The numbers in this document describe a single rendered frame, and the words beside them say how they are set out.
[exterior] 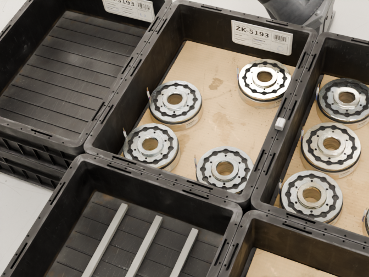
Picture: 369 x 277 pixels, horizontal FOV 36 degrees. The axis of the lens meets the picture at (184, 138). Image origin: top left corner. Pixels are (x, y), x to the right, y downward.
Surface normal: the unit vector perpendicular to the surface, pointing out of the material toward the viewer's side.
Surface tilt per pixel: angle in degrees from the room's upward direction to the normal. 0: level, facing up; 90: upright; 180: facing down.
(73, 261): 0
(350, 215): 0
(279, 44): 90
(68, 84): 0
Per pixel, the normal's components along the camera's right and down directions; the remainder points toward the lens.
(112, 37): -0.10, -0.58
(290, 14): -0.44, 0.48
